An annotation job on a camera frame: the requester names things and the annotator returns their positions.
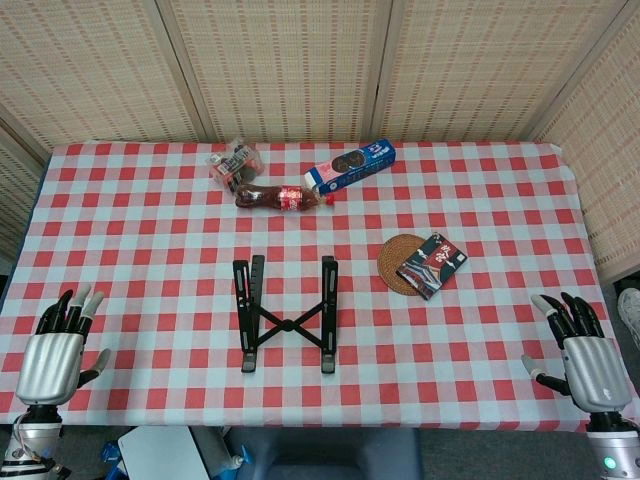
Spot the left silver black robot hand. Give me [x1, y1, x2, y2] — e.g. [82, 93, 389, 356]
[14, 283, 112, 406]

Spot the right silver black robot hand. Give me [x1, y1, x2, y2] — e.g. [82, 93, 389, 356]
[520, 292, 632, 415]

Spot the black folding laptop stand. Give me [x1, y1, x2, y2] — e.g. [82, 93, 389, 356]
[232, 254, 340, 375]

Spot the red white checkered tablecloth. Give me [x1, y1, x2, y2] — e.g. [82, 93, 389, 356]
[0, 141, 640, 434]

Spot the white shoe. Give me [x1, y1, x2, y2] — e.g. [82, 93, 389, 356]
[618, 288, 640, 351]

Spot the blue plastic object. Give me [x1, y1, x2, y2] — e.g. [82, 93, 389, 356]
[101, 442, 124, 480]

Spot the white flat board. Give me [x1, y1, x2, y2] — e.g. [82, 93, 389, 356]
[117, 425, 211, 480]

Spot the woven bamboo screen panel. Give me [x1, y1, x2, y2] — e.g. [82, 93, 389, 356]
[0, 117, 51, 261]
[527, 4, 640, 284]
[0, 0, 214, 151]
[372, 0, 640, 144]
[155, 0, 401, 146]

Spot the dark snack packet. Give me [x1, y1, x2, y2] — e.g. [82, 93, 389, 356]
[395, 230, 470, 301]

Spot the round woven brown coaster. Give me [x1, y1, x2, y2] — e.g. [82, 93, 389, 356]
[376, 233, 431, 291]

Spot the clear plastic snack pack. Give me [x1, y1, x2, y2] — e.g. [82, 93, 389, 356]
[208, 139, 266, 194]

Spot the cola bottle with red label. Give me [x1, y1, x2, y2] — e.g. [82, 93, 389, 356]
[234, 183, 337, 214]

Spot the blue pink cookie box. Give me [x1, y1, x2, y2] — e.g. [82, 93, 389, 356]
[304, 138, 399, 195]

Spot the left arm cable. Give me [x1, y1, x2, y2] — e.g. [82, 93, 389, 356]
[10, 412, 41, 459]

